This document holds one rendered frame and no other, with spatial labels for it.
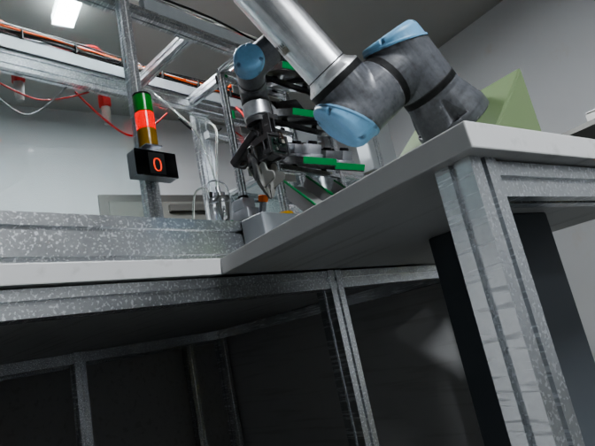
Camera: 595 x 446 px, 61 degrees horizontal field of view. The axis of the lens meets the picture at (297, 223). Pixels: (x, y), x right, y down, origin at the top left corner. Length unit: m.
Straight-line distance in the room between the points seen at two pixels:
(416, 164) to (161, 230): 0.56
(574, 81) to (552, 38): 0.38
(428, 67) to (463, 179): 0.50
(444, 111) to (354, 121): 0.19
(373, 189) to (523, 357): 0.24
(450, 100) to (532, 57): 3.35
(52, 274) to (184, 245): 0.30
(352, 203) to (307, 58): 0.40
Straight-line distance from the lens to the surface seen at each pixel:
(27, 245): 0.86
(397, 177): 0.57
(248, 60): 1.27
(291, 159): 1.55
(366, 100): 0.94
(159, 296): 0.85
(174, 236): 0.98
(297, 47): 0.95
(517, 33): 4.47
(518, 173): 0.61
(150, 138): 1.40
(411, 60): 1.00
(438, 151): 0.54
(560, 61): 4.24
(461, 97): 1.03
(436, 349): 1.89
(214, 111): 2.98
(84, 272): 0.79
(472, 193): 0.53
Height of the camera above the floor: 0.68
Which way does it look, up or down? 13 degrees up
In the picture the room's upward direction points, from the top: 12 degrees counter-clockwise
